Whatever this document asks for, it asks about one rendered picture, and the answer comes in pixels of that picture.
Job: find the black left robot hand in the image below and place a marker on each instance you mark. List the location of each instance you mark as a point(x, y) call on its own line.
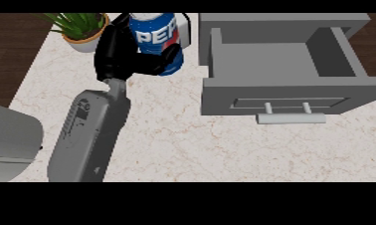
point(113, 54)

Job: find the blue soda can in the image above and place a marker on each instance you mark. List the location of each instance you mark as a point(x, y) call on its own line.
point(155, 35)

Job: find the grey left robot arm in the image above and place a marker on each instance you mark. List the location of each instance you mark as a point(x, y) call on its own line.
point(87, 132)

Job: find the grey open drawer box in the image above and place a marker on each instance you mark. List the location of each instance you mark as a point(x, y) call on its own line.
point(264, 59)

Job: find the grey drawer front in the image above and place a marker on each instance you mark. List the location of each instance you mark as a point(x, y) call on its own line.
point(289, 91)

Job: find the green potted plant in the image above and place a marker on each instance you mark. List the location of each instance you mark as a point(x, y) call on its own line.
point(80, 28)

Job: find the pale grey rounded object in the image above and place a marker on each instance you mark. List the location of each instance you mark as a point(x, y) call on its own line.
point(16, 142)

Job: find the grey cabinet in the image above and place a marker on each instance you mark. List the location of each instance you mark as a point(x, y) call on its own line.
point(274, 23)

